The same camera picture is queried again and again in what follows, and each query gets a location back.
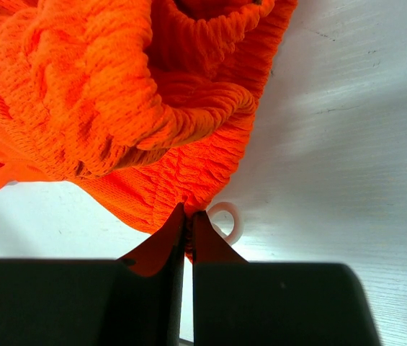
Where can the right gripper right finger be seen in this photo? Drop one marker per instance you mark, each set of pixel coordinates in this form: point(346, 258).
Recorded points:
point(237, 302)

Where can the orange shorts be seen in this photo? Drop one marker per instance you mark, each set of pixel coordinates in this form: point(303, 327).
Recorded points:
point(144, 105)

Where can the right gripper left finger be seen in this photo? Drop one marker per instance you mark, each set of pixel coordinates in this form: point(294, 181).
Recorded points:
point(133, 300)

